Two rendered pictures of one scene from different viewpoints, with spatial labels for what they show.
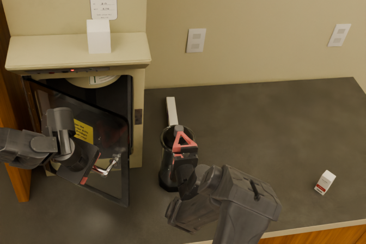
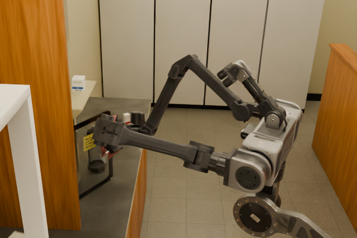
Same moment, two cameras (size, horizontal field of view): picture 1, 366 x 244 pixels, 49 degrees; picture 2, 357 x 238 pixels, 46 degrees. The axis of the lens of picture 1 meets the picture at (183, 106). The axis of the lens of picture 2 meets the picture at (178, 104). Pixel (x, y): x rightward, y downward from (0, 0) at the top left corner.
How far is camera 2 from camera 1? 179 cm
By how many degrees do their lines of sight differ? 61
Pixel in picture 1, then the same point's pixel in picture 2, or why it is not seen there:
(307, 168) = not seen: hidden behind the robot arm
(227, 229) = (198, 62)
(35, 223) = (100, 222)
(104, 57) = (88, 88)
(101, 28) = (81, 77)
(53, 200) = (86, 214)
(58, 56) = (81, 98)
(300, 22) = not seen: hidden behind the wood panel
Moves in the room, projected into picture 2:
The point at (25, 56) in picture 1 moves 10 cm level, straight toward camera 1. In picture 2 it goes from (76, 105) to (100, 104)
